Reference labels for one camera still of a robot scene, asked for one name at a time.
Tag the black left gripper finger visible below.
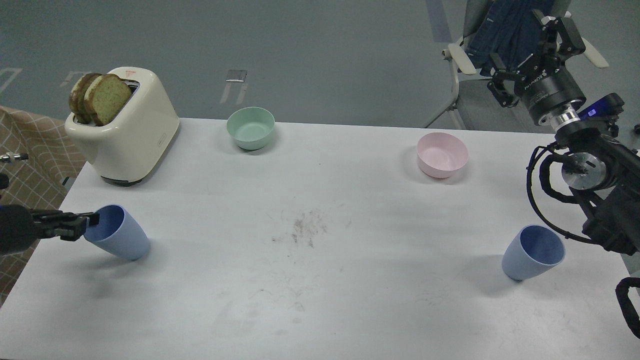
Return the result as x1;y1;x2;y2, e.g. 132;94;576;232
35;224;87;242
30;210;100;227

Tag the back toast slice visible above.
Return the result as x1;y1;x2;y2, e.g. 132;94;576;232
68;72;102;125

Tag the front toast slice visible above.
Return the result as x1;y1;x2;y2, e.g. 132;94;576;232
83;73;133;126

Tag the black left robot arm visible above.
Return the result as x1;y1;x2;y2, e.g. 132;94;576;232
0;204;100;256

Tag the green bowl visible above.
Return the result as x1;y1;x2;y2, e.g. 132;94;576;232
226;106;275;151

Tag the pink bowl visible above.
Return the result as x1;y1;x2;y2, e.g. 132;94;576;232
416;132;469;179

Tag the brown checkered cloth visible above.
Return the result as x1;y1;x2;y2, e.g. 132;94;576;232
0;105;87;306

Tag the cream toaster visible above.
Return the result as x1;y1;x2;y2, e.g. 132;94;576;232
64;66;180;187

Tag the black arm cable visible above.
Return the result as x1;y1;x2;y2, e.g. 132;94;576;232
615;277;640;340

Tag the toast slice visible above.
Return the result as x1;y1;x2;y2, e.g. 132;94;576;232
68;72;102;125
83;73;133;126

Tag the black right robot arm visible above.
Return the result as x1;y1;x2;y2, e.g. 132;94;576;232
487;9;640;255

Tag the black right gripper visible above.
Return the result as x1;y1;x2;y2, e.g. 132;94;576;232
487;9;586;126

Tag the blue denim jacket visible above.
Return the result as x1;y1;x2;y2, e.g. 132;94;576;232
466;0;554;77

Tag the blue cup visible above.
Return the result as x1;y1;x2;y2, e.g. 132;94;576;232
502;224;566;281
83;204;151;261

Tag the grey office chair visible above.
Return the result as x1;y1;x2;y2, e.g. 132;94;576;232
427;0;609;133

